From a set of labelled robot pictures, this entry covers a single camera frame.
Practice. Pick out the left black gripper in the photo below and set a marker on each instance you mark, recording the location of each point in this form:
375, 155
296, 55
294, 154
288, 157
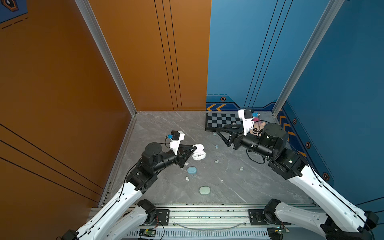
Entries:
180, 155

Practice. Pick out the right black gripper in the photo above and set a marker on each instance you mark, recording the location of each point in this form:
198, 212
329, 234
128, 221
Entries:
236, 139

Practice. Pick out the white earbud charging case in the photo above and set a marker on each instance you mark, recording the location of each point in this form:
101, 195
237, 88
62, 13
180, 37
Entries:
199, 153

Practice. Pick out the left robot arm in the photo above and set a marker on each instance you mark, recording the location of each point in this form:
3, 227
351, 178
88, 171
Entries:
126, 210

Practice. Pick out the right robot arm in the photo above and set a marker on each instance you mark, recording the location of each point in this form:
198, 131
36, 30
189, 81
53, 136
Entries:
340, 219

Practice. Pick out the blue earbud charging case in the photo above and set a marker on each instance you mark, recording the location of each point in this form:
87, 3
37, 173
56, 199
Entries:
192, 170

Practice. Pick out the green earbud charging case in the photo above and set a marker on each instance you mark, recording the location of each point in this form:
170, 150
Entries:
205, 190

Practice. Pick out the black grey checkerboard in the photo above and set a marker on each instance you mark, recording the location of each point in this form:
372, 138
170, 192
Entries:
217, 120

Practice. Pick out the pink plush doll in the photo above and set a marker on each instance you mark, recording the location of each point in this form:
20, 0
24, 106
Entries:
258, 126

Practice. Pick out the left green circuit board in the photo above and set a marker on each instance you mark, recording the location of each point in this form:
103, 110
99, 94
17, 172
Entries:
147, 233

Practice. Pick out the green circuit board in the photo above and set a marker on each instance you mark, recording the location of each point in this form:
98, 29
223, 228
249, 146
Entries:
282, 230
147, 233

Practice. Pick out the right green circuit board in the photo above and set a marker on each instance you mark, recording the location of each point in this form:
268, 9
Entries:
282, 230

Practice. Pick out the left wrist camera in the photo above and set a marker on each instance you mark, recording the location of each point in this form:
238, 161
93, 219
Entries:
175, 139

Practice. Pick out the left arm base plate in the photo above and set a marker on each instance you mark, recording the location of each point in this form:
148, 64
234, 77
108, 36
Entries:
162, 216

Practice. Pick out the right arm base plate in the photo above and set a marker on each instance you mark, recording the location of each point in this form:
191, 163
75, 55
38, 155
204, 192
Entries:
260, 217

